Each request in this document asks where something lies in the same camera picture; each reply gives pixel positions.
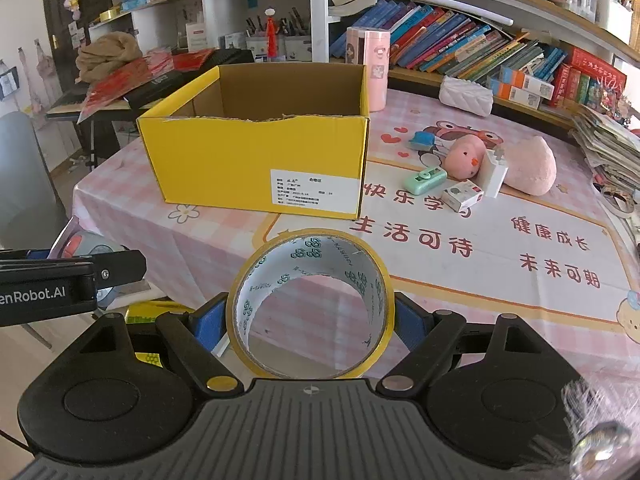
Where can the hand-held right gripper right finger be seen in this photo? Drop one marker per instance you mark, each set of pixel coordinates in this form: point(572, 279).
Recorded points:
point(410, 322)

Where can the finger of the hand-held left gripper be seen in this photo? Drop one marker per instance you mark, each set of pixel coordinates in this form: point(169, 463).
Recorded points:
point(120, 266)

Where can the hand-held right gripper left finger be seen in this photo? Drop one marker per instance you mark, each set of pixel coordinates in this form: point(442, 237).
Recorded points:
point(207, 325)

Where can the clear-wrapped grey red item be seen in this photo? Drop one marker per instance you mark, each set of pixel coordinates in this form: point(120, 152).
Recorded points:
point(95, 244)

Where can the yellow packing tape roll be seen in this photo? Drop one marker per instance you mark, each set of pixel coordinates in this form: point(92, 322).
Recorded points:
point(310, 250)

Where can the green correction tape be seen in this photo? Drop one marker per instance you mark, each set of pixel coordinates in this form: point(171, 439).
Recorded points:
point(425, 180)

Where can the yellow cardboard box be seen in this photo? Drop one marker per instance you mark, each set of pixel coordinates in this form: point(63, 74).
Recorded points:
point(225, 160)

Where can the white charger plug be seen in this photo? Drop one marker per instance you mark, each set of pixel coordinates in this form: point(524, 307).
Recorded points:
point(492, 172)

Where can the pink fuzzy plush cushion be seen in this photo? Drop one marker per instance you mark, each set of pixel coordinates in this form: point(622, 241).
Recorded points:
point(532, 165)

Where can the yellow green packet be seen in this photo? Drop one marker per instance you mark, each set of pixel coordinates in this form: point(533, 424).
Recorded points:
point(145, 312)

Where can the grey chair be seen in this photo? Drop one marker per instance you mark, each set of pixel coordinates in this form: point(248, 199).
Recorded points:
point(25, 185)

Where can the black piano keyboard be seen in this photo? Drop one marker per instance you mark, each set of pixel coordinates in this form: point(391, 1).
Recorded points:
point(67, 102)

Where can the pink chick plush toy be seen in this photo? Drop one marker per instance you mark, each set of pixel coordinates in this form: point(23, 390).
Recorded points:
point(462, 157)

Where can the black flat case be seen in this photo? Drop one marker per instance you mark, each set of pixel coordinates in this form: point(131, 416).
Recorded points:
point(155, 91)

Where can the stack of red papers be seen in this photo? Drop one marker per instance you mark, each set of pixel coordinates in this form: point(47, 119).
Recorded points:
point(115, 85)

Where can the small blue plastic gadget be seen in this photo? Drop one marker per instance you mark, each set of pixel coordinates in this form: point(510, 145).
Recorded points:
point(421, 141)

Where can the brown crumpled cloth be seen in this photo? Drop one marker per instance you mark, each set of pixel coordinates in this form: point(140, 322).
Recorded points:
point(110, 55)

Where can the white quilted pouch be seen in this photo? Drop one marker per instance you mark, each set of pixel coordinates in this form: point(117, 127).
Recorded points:
point(465, 97)

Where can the white red small box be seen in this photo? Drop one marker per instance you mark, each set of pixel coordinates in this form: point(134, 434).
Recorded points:
point(196, 36)

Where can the orange white carton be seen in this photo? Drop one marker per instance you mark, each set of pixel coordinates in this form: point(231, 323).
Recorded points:
point(517, 97)
point(530, 82)

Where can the gold tape roll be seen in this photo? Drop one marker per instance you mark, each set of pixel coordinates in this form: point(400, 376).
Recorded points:
point(111, 14)

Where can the pink cartoon cylinder appliance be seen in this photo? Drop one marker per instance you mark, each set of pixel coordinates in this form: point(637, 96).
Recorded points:
point(377, 70)

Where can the white pen holder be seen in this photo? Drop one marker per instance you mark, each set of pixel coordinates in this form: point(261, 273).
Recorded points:
point(259, 46)
point(298, 46)

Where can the light blue box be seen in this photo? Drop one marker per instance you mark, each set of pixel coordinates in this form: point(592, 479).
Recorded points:
point(135, 2)

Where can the red tassel ornament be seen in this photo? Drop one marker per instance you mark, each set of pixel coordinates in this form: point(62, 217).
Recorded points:
point(271, 35)

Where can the row of colourful books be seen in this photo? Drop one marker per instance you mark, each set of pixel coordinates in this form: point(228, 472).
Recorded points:
point(450, 45)

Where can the red boxed book set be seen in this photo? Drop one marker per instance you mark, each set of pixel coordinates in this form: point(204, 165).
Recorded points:
point(590, 77)

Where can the white tube lamp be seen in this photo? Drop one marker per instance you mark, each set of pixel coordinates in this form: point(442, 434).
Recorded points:
point(450, 6)

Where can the white shelf unit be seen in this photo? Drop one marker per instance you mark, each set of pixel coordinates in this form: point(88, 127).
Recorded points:
point(317, 10)

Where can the wooden bookshelf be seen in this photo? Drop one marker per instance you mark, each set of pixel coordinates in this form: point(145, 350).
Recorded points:
point(550, 15)

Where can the white storage bin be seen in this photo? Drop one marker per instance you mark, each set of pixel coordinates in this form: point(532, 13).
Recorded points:
point(615, 17)

